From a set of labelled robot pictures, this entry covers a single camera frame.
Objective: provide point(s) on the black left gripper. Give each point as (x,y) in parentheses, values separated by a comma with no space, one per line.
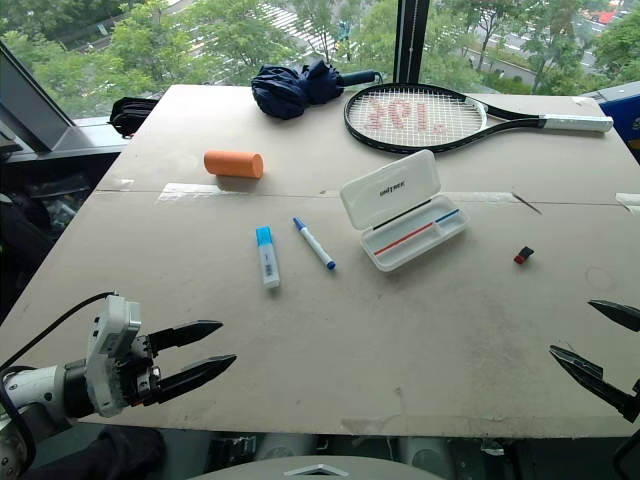
(137,372)

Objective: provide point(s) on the orange foam cylinder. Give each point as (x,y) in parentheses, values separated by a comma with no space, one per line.
(233,164)

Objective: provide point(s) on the black cloth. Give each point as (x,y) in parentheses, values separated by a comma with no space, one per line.
(100,455)

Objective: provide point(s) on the dark slanted window frame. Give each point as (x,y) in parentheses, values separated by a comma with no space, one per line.
(30,105)

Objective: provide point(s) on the small red black eraser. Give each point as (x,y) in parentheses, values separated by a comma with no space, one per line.
(523,255)

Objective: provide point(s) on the silver robot torso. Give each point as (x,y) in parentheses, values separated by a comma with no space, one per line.
(320,467)

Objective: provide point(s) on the black bag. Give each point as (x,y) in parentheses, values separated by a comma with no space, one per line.
(131,115)

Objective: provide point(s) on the white open pencil case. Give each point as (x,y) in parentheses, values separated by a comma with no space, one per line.
(400,215)

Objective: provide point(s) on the blue box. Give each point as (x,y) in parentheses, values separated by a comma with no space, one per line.
(622,125)

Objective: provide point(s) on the blue white marker pen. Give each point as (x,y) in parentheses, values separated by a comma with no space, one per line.
(314,244)

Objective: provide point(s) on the blue white highlighter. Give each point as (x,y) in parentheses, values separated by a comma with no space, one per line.
(268,257)

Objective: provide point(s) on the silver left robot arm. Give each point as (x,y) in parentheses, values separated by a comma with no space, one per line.
(35,387)

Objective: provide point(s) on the navy folded umbrella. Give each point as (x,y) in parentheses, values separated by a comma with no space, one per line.
(295,90)

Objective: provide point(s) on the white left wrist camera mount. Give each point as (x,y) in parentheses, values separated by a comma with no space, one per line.
(107,345)

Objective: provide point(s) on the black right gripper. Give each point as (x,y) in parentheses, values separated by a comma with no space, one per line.
(632,407)

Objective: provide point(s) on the black window frame post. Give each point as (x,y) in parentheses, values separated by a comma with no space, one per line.
(411,40)

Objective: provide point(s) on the clear tape strip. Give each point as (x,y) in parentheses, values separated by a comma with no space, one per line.
(629,202)
(190,191)

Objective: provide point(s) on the black white tennis racket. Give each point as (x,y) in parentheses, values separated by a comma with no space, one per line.
(415,117)

